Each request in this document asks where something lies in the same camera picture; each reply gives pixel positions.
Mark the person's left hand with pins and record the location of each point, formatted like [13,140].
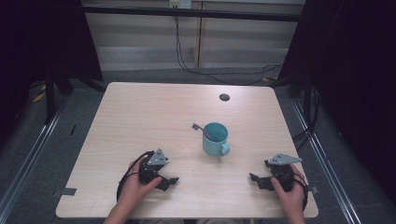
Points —
[134,193]

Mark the black tape strip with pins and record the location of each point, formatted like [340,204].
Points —
[73,129]

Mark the yellow floor object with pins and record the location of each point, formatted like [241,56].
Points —
[38,97]

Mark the black metal stand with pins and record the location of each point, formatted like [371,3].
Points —
[49,99]
[307,99]

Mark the dark curtain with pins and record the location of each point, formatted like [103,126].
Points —
[351,77]
[37,46]

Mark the wooden wall strip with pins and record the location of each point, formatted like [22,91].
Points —
[198,37]

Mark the pink toothbrush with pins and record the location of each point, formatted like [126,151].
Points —
[200,128]

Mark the metal floor rail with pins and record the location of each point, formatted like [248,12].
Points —
[330,174]
[31,155]

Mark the white wall outlet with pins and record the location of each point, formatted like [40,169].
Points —
[183,3]

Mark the dark round table grommet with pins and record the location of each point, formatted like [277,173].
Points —
[224,97]

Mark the teal mug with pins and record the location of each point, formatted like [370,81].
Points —
[213,147]

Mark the grey tape piece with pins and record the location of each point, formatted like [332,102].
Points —
[313,189]
[68,191]

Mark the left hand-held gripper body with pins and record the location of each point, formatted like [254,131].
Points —
[152,169]

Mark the person's right hand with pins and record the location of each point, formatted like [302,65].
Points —
[294,200]

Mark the black horizontal bar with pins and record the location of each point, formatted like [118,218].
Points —
[186,13]

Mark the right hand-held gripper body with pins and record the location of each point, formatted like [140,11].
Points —
[283,174]

